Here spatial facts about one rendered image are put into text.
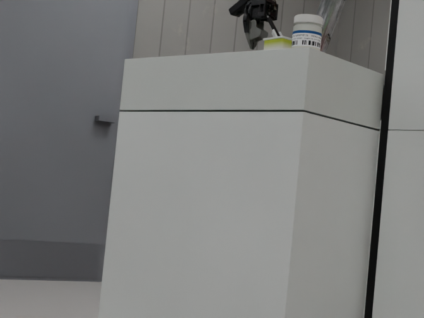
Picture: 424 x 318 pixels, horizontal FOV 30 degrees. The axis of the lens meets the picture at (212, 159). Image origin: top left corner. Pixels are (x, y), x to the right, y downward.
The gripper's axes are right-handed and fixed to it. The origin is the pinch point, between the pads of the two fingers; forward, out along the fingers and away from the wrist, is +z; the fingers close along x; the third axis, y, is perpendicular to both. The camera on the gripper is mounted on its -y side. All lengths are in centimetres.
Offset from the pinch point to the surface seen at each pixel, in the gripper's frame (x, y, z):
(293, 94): -50, 55, 25
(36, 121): 91, -237, 14
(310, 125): -47, 59, 32
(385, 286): -15, 64, 68
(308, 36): -44, 54, 10
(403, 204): -15, 67, 48
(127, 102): -50, -1, 26
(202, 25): 203, -212, -69
